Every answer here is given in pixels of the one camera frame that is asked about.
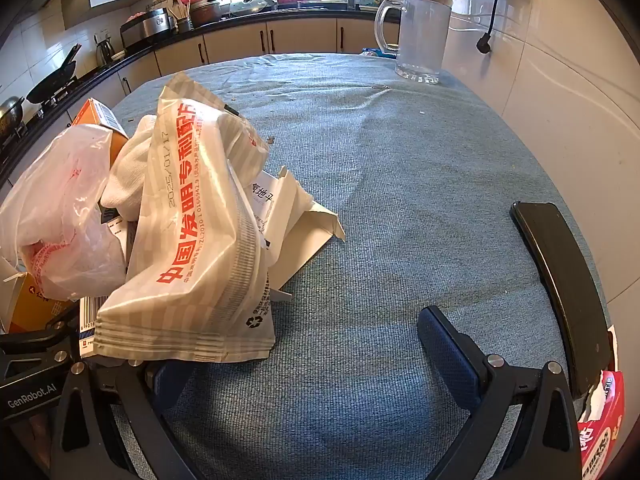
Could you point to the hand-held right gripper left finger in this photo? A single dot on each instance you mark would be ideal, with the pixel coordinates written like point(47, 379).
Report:
point(170, 385)

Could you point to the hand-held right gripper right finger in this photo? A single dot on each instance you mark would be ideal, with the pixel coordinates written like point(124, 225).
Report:
point(447, 355)

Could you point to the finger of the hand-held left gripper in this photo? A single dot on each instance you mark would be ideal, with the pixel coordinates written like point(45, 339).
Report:
point(35, 347)

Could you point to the orange medicine box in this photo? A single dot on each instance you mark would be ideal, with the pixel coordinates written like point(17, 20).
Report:
point(35, 310)

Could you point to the striped white snack bag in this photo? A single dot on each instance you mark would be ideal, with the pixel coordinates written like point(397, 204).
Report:
point(200, 260)

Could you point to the white barcode box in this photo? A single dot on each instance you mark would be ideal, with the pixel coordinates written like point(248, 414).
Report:
point(90, 322)

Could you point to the black smartphone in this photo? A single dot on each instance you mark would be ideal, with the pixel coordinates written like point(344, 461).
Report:
point(560, 300)

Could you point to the white plastic bag red print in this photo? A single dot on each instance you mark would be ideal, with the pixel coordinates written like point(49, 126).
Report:
point(55, 200)

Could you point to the red and white carton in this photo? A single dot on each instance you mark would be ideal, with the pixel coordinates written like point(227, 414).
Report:
point(600, 440)

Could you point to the white crumpled paper towel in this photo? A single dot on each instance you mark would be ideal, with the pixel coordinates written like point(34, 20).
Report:
point(130, 170)

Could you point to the torn white paper box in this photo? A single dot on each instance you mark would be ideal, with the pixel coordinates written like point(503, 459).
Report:
point(295, 220)

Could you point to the steel wok with lid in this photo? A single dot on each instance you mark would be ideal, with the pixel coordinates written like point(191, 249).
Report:
point(10, 115)

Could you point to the black frying pan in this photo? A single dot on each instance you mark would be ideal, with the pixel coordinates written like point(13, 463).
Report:
point(50, 82)

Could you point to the steel kettle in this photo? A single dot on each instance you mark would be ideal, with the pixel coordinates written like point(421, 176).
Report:
point(103, 51)

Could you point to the blue patterned packet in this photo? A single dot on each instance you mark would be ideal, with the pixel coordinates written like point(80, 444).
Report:
point(372, 52)

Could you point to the rice cooker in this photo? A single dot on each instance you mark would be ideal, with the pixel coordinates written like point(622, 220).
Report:
point(150, 25)

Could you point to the chopsticks holder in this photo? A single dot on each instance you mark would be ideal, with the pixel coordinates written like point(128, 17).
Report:
point(182, 22)

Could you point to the dark cooking pot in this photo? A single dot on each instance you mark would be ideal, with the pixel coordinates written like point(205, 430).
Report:
point(205, 12)

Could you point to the glass pot lid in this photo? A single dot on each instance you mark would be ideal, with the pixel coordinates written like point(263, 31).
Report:
point(247, 6)

